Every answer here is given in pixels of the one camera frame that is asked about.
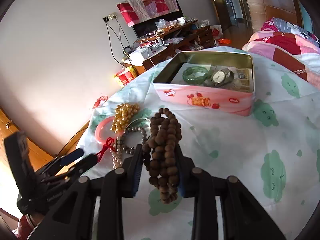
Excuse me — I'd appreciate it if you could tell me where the white pearl necklace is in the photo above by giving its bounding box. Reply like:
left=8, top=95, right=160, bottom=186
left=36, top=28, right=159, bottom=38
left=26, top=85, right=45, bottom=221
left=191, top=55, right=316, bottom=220
left=111, top=142, right=124, bottom=170

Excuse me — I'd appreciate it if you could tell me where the pink bangle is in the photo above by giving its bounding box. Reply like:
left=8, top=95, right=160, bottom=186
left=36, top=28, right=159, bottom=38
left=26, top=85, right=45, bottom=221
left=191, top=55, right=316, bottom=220
left=94, top=116, right=123, bottom=144

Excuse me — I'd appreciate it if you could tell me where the red knot tassel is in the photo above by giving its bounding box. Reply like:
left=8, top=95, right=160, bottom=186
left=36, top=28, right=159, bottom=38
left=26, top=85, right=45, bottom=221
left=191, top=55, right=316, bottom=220
left=96, top=137, right=117, bottom=162

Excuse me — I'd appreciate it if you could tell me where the grey bead bracelet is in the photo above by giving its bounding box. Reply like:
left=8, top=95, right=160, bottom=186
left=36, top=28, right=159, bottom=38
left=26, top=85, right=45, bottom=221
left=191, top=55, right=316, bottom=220
left=115, top=126, right=148, bottom=156

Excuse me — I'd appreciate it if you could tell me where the silver thin bangle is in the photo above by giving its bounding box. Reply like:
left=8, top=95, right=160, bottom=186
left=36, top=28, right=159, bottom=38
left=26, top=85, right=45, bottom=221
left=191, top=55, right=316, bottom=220
left=124, top=118, right=151, bottom=140

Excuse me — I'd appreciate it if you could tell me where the brown wooden bead string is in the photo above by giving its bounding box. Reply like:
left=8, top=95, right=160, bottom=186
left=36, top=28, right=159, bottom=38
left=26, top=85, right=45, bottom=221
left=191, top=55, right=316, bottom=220
left=141, top=107, right=183, bottom=205

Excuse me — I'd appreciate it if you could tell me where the gold pearl bead necklace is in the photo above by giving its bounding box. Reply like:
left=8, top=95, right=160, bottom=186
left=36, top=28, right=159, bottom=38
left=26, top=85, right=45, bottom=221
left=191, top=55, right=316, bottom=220
left=110, top=102, right=141, bottom=133

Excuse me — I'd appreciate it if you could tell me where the silver wrist watch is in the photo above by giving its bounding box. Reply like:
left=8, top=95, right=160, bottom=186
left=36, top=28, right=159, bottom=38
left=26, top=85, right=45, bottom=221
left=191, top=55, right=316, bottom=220
left=203, top=68, right=234, bottom=88

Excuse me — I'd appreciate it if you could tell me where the green jade bangle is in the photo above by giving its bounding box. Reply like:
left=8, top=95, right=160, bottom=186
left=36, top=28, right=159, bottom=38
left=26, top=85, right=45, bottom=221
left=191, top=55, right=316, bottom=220
left=182, top=66, right=209, bottom=85

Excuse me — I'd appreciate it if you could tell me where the person hand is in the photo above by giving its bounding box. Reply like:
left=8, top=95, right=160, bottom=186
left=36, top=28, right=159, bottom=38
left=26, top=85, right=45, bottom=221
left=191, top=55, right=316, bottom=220
left=15, top=213, right=43, bottom=240

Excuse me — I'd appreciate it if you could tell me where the cloud print tablecloth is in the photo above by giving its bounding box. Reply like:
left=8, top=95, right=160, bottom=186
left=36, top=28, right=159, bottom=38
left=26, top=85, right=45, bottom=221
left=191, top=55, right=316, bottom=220
left=78, top=54, right=319, bottom=239

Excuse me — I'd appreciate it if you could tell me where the bin with red liner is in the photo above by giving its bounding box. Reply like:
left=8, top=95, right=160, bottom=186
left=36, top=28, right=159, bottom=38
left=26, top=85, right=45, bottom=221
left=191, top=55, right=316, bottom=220
left=92, top=96, right=108, bottom=109

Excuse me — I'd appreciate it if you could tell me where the newspaper sheet in tin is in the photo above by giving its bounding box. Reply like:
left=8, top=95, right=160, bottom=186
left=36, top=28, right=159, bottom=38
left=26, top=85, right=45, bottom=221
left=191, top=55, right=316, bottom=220
left=170, top=63, right=253, bottom=93

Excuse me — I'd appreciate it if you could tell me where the pink biscuit tin box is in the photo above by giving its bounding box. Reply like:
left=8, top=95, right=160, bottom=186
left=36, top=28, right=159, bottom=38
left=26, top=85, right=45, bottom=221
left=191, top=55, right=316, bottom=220
left=152, top=50, right=255, bottom=116

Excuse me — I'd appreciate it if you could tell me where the red yellow gift bag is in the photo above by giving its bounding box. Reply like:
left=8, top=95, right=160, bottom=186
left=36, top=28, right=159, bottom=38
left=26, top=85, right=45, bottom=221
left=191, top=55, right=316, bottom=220
left=114, top=66, right=137, bottom=88

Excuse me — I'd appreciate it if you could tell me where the white box on cabinet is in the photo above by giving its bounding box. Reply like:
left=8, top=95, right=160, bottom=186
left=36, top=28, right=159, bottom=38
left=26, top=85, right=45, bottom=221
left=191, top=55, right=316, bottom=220
left=129, top=47, right=153, bottom=66

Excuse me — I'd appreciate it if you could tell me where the orange item on floor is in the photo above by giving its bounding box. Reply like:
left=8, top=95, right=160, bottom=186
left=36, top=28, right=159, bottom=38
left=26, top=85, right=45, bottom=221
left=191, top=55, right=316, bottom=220
left=218, top=38, right=231, bottom=46

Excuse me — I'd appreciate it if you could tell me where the patchwork quilt bed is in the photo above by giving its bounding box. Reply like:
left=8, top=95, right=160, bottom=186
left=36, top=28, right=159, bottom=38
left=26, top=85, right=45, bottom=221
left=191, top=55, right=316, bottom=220
left=242, top=17, right=319, bottom=88

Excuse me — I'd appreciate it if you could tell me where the black television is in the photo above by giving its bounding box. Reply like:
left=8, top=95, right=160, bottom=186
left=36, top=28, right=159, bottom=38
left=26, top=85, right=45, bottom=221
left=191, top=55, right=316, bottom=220
left=130, top=3, right=183, bottom=37

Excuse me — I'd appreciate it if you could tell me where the wooden tv cabinet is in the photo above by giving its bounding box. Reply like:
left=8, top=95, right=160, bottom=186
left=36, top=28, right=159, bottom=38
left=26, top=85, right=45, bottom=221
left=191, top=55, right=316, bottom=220
left=122, top=20, right=214, bottom=74

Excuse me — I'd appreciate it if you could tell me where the patchwork cloth cover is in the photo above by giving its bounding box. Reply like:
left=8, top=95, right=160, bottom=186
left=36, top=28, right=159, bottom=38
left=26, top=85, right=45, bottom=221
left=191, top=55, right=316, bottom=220
left=116, top=0, right=180, bottom=27

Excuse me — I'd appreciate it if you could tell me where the wooden wardrobe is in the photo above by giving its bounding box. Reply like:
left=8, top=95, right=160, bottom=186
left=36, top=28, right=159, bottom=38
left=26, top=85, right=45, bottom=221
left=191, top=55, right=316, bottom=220
left=211, top=0, right=317, bottom=46

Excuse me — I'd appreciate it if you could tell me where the wall power socket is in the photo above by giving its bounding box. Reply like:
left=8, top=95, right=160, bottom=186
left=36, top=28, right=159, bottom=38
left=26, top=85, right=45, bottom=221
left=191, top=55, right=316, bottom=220
left=103, top=13, right=117, bottom=23

